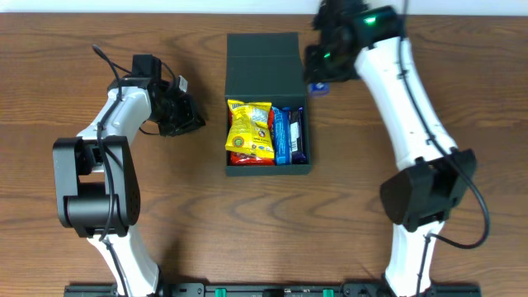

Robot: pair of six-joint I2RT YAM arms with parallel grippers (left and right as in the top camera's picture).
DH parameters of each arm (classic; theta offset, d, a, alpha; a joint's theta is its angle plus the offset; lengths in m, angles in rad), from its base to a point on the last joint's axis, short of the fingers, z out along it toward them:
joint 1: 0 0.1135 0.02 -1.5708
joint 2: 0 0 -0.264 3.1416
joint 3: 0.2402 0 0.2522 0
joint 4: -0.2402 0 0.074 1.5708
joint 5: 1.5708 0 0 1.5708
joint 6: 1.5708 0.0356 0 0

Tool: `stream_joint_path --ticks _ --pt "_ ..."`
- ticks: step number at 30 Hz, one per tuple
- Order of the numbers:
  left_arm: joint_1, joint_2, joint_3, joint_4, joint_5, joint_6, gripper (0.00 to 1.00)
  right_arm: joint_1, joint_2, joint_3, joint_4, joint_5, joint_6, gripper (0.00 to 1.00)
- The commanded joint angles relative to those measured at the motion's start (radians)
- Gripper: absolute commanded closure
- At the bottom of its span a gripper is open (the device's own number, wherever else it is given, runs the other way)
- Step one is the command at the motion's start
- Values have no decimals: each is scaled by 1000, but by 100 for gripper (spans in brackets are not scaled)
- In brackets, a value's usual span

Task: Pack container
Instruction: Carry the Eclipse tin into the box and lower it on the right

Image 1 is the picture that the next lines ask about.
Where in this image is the yellow snack packet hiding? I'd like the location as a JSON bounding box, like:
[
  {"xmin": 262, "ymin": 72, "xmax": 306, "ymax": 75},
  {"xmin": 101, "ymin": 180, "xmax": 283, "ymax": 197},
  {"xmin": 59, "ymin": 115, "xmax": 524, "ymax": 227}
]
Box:
[{"xmin": 224, "ymin": 99, "xmax": 275, "ymax": 158}]

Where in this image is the blue Oreo cookie pack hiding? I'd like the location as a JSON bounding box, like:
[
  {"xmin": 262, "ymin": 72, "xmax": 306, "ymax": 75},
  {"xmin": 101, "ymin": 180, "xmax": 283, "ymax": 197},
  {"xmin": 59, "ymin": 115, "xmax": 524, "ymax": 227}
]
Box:
[{"xmin": 272, "ymin": 106, "xmax": 292, "ymax": 166}]

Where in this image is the dark green box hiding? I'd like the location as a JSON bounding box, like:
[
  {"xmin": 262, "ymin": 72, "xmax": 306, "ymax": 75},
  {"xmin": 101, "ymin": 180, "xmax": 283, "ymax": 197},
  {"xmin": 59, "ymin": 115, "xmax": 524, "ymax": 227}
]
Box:
[{"xmin": 224, "ymin": 32, "xmax": 312, "ymax": 177}]

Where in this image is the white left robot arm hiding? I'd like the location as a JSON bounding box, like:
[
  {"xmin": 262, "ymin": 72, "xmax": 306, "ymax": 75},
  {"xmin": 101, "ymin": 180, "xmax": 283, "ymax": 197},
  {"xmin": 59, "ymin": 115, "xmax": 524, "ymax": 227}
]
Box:
[{"xmin": 53, "ymin": 46, "xmax": 205, "ymax": 296}]

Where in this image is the small blue Eclipse mint box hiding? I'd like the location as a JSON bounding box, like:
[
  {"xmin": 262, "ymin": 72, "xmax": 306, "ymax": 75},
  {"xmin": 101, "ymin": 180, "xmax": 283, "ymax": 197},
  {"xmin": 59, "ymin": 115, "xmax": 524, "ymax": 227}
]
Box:
[{"xmin": 309, "ymin": 82, "xmax": 330, "ymax": 97}]

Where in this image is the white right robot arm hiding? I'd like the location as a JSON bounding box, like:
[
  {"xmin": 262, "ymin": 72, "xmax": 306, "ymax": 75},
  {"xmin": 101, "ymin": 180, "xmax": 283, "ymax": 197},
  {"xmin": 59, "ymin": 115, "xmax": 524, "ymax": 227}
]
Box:
[{"xmin": 304, "ymin": 0, "xmax": 476, "ymax": 296}]

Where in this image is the red Hacks candy bag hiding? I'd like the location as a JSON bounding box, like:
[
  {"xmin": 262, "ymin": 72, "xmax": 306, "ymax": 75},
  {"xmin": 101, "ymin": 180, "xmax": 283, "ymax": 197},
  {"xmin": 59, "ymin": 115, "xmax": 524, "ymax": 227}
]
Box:
[{"xmin": 228, "ymin": 111, "xmax": 276, "ymax": 166}]

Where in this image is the blue Dairy Milk chocolate bar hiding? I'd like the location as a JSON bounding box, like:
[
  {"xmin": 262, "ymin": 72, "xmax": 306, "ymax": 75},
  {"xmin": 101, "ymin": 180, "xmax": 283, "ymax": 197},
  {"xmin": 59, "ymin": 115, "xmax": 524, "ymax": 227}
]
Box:
[{"xmin": 290, "ymin": 107, "xmax": 308, "ymax": 164}]

